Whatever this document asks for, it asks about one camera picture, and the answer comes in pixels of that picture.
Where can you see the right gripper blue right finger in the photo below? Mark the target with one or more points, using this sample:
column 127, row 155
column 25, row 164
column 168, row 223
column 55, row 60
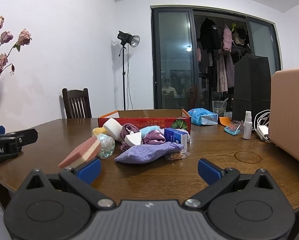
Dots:
column 214, row 175

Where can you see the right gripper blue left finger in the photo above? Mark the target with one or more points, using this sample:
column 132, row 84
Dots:
column 83, row 174

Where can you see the pink white sponge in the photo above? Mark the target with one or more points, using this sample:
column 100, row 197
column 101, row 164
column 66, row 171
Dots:
column 82, row 153

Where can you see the clear snack packet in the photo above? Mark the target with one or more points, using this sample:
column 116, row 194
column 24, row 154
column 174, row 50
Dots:
column 177, row 155

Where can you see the iridescent mesh ball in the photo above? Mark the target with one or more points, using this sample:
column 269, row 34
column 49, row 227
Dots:
column 107, row 146

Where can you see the yellow plush toy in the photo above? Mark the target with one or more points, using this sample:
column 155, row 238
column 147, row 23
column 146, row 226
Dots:
column 99, row 130

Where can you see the white sponge block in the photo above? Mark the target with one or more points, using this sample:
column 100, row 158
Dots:
column 113, row 128

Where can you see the purple satin scrunchie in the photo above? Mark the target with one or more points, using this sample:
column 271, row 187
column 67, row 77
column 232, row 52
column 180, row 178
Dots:
column 126, row 130
column 154, row 137

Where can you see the blue white carton box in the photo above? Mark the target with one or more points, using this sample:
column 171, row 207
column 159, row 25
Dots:
column 179, row 136

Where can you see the white wedge sponge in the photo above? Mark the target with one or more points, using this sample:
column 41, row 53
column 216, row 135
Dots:
column 133, row 139

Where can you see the purple knit pouch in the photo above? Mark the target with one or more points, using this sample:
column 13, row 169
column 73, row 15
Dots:
column 145, row 153

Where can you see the blue fluffy plush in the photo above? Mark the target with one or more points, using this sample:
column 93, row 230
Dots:
column 144, row 131

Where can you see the small blue packet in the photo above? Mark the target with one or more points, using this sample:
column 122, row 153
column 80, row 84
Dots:
column 234, row 128

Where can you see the orange paper piece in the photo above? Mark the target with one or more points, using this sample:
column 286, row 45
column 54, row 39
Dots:
column 225, row 121

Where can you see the blue tissue pack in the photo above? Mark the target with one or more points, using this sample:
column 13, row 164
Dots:
column 203, row 117

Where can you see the white spray bottle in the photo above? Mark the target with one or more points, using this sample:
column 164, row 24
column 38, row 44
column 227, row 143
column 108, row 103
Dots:
column 247, row 126

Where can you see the red cardboard box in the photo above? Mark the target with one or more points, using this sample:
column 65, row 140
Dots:
column 164, row 118

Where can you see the clear glass cup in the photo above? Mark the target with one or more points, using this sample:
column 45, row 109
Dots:
column 220, row 107

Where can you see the dark wooden chair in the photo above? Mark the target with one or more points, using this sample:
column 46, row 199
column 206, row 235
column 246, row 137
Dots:
column 76, row 103

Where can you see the pink suitcase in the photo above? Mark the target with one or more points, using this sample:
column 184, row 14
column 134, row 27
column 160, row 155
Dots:
column 284, row 111

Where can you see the black paper bag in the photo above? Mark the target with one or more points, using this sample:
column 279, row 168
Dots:
column 252, row 86

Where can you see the hanging clothes rack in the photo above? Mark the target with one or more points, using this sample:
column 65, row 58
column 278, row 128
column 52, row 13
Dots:
column 222, row 42

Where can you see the studio light on stand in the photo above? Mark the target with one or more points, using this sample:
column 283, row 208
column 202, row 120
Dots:
column 127, row 41

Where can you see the white charger with cable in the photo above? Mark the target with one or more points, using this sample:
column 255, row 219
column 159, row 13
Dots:
column 261, row 123

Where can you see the black sliding door frame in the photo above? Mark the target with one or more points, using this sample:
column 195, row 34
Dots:
column 178, row 81

